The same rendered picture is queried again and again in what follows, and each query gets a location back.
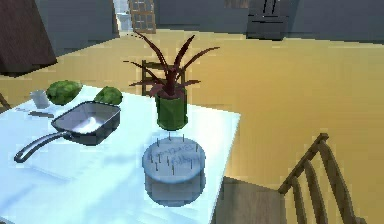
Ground brown wooden chair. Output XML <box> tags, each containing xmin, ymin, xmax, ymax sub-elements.
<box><xmin>141</xmin><ymin>59</ymin><xmax>186</xmax><ymax>97</ymax></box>
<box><xmin>0</xmin><ymin>92</ymin><xmax>12</xmax><ymax>113</ymax></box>
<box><xmin>210</xmin><ymin>132</ymin><xmax>368</xmax><ymax>224</ymax></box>

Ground white dining table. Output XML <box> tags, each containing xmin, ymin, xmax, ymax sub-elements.
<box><xmin>0</xmin><ymin>84</ymin><xmax>242</xmax><ymax>224</ymax></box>

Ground grey square frying pan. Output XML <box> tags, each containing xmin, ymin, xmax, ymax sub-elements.
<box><xmin>13</xmin><ymin>100</ymin><xmax>122</xmax><ymax>164</ymax></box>

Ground dark brown cupboard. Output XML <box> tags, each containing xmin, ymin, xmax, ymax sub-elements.
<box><xmin>0</xmin><ymin>0</ymin><xmax>58</xmax><ymax>77</ymax></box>

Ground white cup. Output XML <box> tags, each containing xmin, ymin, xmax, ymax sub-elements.
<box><xmin>29</xmin><ymin>89</ymin><xmax>51</xmax><ymax>110</ymax></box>

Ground red plant in green pot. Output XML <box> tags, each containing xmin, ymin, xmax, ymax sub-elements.
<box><xmin>122</xmin><ymin>30</ymin><xmax>221</xmax><ymax>131</ymax></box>

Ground green lettuce head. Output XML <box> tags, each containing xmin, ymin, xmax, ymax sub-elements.
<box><xmin>93</xmin><ymin>85</ymin><xmax>124</xmax><ymax>106</ymax></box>
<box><xmin>45</xmin><ymin>79</ymin><xmax>83</xmax><ymax>106</ymax></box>

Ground white birthday cake with candles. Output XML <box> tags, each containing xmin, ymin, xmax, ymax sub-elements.
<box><xmin>142</xmin><ymin>132</ymin><xmax>207</xmax><ymax>208</ymax></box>

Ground grey table knife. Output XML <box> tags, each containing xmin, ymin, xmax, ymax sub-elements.
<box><xmin>27</xmin><ymin>110</ymin><xmax>55</xmax><ymax>119</ymax></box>

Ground brown lattice room door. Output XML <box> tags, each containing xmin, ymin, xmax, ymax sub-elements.
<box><xmin>128</xmin><ymin>0</ymin><xmax>157</xmax><ymax>35</ymax></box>

